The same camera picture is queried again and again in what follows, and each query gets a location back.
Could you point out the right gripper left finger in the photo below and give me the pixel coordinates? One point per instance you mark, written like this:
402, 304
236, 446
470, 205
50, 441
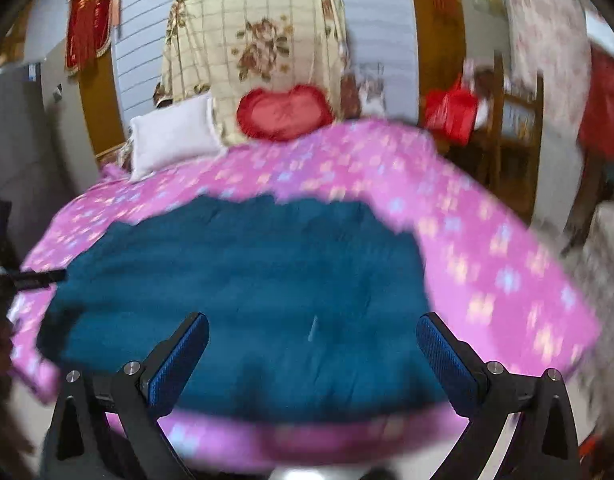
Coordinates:
105, 426

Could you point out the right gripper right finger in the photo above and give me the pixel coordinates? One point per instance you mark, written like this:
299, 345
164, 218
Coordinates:
544, 443

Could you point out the teal down jacket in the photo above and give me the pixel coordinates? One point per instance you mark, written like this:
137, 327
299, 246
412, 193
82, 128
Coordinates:
311, 308

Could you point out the pink floral bed sheet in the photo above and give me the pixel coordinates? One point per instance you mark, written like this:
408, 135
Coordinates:
490, 280

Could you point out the white pillow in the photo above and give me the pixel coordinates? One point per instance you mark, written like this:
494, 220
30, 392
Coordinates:
176, 133

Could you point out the red hanging banner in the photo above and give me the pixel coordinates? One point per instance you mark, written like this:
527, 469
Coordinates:
88, 32

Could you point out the wooden chair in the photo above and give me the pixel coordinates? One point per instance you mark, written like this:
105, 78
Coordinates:
503, 152

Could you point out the red cloth on furniture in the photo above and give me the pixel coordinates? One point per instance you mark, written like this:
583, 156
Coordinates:
597, 127

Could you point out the red heart cushion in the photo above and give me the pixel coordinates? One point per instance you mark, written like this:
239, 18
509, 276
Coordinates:
283, 116

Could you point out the red shopping bag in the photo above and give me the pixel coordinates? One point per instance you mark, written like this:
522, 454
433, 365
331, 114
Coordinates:
451, 113

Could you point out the cream floral folded quilt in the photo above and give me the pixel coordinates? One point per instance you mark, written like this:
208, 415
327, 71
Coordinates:
231, 47

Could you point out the floral covered cabinet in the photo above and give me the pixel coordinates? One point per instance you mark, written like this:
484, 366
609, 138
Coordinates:
550, 37

